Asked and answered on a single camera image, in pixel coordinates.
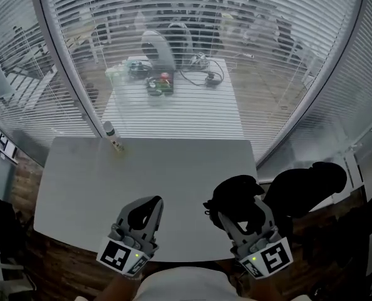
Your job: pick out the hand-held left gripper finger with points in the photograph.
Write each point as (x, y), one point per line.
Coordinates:
(122, 213)
(158, 221)

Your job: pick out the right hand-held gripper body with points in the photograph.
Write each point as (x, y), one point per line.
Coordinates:
(274, 256)

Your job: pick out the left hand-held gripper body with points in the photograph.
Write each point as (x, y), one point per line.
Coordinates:
(117, 255)

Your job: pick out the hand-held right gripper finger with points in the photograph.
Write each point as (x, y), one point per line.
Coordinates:
(231, 230)
(269, 213)

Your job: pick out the person's left forearm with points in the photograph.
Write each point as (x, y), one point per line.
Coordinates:
(120, 288)

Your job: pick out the person's right forearm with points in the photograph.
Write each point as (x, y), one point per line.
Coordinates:
(264, 290)

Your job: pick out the white table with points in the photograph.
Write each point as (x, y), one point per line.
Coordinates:
(111, 193)

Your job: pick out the person's white shirt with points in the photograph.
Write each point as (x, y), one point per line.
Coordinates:
(186, 285)

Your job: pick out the white bottle with green label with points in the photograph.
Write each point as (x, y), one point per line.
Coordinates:
(111, 133)

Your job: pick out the white desk behind glass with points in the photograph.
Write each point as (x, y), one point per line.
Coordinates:
(201, 111)

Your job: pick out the white window blinds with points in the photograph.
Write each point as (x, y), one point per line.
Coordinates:
(204, 8)
(13, 83)
(345, 114)

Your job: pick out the black tray with small items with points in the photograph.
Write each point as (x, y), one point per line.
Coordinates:
(162, 81)

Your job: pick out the grey office chair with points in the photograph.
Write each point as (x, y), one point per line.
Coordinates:
(161, 50)

